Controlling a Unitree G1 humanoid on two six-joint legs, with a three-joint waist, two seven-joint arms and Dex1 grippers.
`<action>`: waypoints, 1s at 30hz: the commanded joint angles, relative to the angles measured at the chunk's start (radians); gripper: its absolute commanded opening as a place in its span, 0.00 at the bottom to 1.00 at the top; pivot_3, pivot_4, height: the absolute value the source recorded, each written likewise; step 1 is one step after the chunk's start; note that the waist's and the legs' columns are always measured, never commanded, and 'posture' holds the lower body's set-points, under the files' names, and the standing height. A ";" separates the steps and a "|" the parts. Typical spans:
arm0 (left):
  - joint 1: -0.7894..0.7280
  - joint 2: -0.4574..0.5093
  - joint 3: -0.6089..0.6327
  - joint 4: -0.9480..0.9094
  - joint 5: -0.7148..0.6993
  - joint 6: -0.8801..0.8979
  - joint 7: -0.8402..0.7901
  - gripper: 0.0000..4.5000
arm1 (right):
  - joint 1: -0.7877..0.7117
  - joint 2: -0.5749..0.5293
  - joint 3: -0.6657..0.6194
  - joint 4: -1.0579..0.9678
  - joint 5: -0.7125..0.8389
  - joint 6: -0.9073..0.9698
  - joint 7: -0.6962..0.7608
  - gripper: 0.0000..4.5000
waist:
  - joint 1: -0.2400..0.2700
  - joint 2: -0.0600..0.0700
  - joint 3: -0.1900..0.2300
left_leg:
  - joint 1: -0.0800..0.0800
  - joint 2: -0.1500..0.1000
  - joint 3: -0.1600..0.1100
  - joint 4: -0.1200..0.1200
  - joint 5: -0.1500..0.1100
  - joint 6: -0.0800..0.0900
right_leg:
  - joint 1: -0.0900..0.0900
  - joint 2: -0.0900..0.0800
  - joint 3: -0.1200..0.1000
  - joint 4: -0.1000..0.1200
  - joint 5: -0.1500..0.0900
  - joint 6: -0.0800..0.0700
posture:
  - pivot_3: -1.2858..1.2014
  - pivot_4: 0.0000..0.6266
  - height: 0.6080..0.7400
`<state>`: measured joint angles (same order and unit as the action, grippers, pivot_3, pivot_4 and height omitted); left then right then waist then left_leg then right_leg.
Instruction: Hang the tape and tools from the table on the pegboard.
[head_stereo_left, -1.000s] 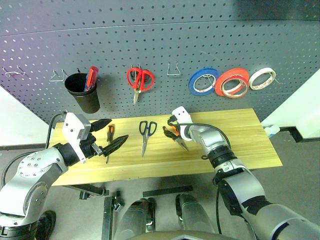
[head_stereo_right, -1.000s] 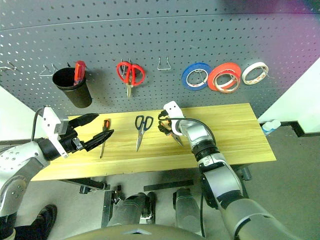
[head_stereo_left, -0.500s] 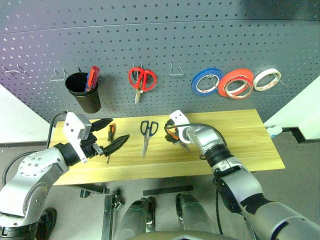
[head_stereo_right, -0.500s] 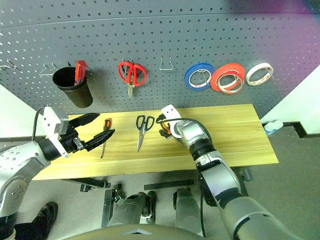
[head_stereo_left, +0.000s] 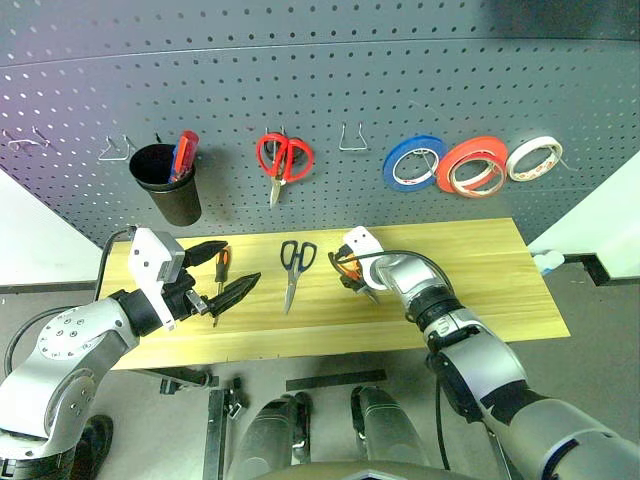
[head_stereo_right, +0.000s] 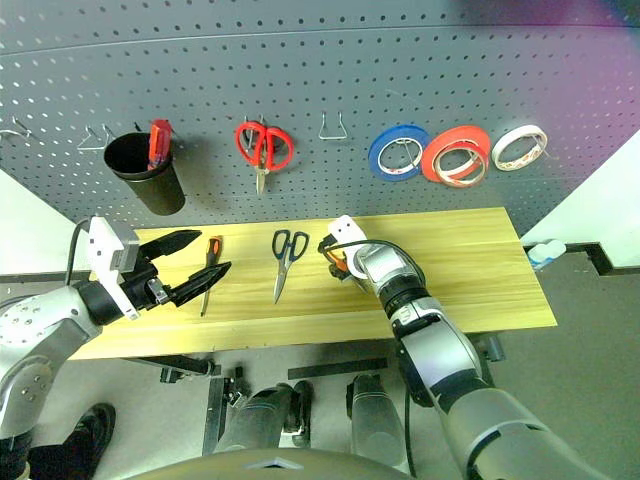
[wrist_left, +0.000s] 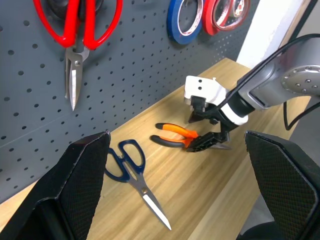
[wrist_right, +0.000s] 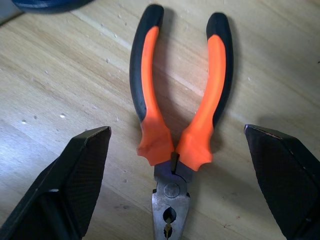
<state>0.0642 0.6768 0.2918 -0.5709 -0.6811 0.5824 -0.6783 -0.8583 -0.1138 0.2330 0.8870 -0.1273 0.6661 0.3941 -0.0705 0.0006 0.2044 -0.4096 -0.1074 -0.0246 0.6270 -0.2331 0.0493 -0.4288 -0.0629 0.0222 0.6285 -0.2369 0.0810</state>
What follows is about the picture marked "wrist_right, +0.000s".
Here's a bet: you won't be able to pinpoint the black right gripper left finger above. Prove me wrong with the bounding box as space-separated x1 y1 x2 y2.
0 126 112 240

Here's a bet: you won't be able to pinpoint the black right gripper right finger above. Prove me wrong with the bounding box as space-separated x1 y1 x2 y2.
243 124 320 240

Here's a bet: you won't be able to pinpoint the orange black handled pliers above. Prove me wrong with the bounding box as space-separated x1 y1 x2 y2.
128 4 235 240

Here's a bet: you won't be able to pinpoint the blue tape roll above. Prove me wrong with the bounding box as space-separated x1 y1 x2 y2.
12 0 96 15

